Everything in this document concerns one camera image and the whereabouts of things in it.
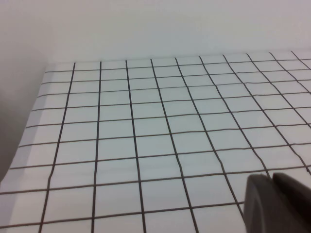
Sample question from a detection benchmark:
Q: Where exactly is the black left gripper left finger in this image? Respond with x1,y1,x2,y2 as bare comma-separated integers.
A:
243,173,293,233

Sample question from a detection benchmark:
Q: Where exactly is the white grid-lined table sheet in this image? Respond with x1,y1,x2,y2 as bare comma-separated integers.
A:
0,50,311,233

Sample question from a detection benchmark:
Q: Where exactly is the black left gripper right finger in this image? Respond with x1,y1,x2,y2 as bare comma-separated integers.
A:
272,172,311,233

